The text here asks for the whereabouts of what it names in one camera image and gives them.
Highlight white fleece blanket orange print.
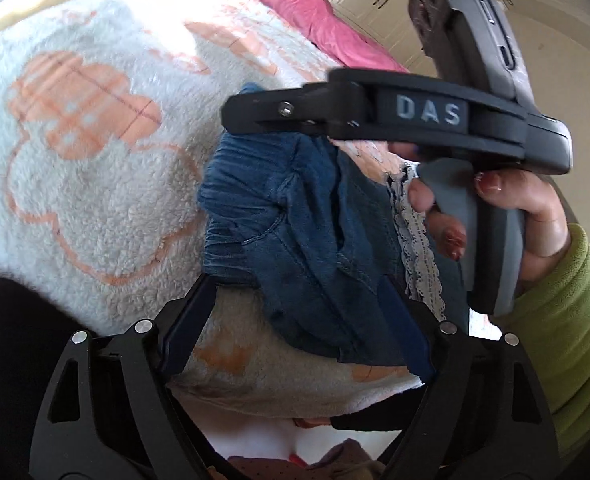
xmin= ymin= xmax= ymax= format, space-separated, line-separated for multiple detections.
xmin=0 ymin=0 xmax=426 ymax=418

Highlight pink duvet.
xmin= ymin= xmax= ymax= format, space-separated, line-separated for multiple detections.
xmin=197 ymin=0 xmax=411 ymax=74

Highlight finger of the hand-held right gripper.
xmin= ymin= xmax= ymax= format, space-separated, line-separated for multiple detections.
xmin=222 ymin=67 xmax=369 ymax=137

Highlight tan bed sheet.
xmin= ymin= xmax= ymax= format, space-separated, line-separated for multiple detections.
xmin=0 ymin=0 xmax=199 ymax=45

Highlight person's right hand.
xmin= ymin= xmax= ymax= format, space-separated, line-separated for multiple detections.
xmin=387 ymin=141 xmax=573 ymax=288

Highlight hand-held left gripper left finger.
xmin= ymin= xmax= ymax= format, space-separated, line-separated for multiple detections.
xmin=29 ymin=274 xmax=248 ymax=480

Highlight blue denim pants lace trim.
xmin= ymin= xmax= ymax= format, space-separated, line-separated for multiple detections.
xmin=197 ymin=82 xmax=471 ymax=367

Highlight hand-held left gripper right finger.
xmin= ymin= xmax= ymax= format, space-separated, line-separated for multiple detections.
xmin=375 ymin=274 xmax=561 ymax=480

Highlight person's black trousers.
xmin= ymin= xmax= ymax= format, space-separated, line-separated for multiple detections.
xmin=0 ymin=276 xmax=423 ymax=461

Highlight person's right forearm green sleeve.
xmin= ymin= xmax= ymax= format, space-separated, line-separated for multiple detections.
xmin=495 ymin=222 xmax=590 ymax=472

